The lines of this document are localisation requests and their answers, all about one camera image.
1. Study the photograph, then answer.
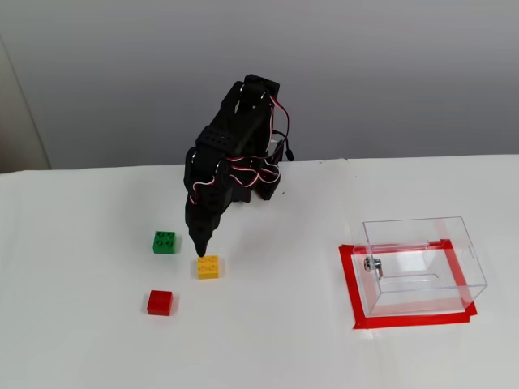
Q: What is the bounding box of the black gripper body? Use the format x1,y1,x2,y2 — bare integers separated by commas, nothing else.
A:
184,188,225,228

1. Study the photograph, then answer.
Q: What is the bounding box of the silver box lock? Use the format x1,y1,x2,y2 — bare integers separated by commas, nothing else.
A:
362,255,384,281

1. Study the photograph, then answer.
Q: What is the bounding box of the red lego brick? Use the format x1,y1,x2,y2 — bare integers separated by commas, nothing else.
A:
146,289,174,317

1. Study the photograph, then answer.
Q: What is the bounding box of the transparent acrylic box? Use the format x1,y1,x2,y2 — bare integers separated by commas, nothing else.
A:
351,216,488,319

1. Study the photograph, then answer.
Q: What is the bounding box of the red tape square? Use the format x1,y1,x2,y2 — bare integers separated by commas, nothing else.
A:
337,238,479,331

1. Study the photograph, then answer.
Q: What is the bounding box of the green lego brick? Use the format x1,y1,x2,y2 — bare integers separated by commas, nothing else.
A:
152,230,178,256

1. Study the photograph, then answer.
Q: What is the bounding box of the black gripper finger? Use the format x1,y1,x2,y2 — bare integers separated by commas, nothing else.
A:
200,220,222,258
186,221,204,258

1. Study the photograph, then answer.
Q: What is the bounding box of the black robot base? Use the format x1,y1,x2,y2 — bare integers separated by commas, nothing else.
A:
226,153,285,203

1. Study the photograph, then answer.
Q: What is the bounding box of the yellow lego brick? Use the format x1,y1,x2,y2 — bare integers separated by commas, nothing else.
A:
197,254,222,281

